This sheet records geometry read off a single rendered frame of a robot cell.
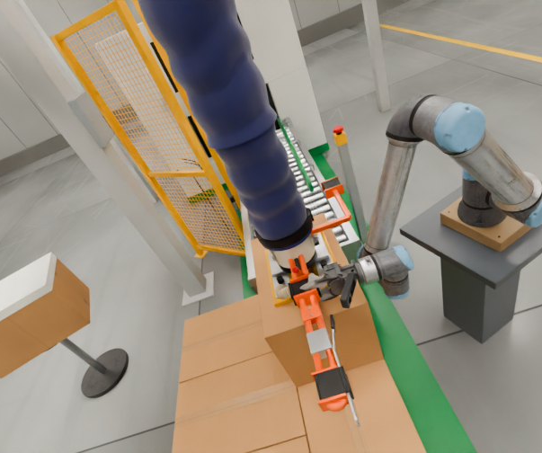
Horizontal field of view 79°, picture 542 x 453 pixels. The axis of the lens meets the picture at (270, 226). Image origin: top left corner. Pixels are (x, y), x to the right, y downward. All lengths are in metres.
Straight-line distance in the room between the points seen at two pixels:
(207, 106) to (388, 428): 1.27
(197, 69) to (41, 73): 1.51
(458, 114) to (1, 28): 2.14
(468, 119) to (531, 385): 1.53
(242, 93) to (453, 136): 0.55
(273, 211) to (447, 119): 0.57
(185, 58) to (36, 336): 2.05
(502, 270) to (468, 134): 0.75
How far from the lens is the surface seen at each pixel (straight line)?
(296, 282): 1.19
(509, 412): 2.13
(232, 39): 0.95
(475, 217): 1.66
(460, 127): 0.97
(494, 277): 1.58
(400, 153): 1.11
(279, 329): 1.28
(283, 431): 1.57
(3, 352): 2.68
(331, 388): 0.95
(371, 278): 1.15
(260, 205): 1.11
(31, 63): 2.36
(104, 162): 2.42
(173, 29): 0.94
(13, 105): 12.17
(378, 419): 1.50
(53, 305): 2.45
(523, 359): 2.26
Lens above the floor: 1.95
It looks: 36 degrees down
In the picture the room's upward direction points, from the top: 25 degrees counter-clockwise
